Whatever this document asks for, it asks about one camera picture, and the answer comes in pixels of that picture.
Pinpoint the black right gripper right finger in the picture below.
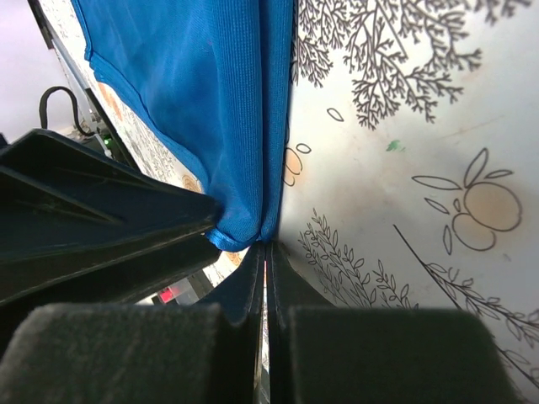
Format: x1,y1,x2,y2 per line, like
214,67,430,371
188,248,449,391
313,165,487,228
266,243,517,403

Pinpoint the floral tablecloth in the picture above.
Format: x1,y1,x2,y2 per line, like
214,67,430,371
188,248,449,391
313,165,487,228
37,0,539,404

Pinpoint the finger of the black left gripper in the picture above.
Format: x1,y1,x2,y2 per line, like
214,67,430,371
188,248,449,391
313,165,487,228
1,130,220,263
1,235,221,349

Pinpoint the blue satin napkin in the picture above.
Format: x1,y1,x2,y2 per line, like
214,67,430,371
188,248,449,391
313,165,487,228
72,1,293,252

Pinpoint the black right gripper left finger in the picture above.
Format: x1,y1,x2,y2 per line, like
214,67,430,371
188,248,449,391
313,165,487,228
1,243,265,403

